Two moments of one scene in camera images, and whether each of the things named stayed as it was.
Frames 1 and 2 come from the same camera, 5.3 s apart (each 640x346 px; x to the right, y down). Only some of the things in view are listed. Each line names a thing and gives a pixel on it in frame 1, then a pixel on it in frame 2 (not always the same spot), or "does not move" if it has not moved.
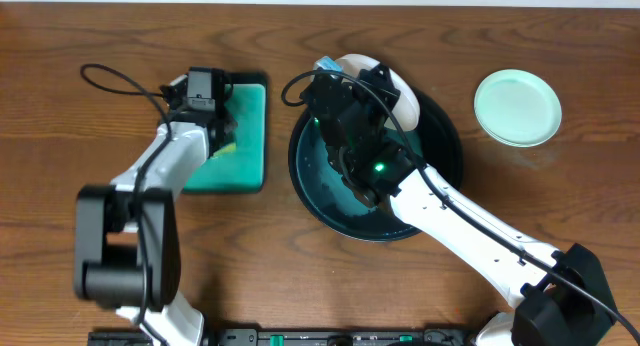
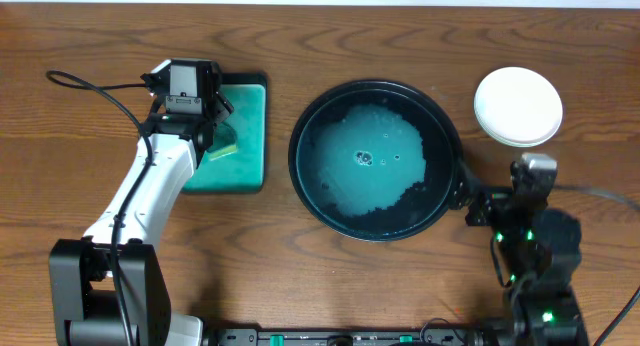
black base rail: x=301 y=336 does not move
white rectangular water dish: x=243 y=169 does not move
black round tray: x=433 y=141 does not move
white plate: x=405 y=112 to x=518 y=106
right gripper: x=366 y=92 to x=488 y=200
